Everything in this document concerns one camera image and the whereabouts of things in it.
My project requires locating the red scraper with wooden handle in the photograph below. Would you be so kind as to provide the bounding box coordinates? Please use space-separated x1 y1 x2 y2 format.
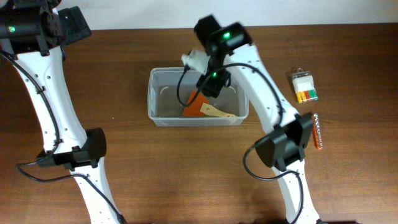
182 93 236 118

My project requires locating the clear plastic container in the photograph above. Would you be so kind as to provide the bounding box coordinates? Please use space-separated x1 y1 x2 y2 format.
147 67 249 127

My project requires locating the masonry drill bit red case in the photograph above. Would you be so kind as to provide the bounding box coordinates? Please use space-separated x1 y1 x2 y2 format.
312 113 323 150

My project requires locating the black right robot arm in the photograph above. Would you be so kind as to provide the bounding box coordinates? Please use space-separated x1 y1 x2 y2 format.
182 15 322 223

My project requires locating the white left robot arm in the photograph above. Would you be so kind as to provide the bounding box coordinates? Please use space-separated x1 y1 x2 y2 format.
1 0 125 223

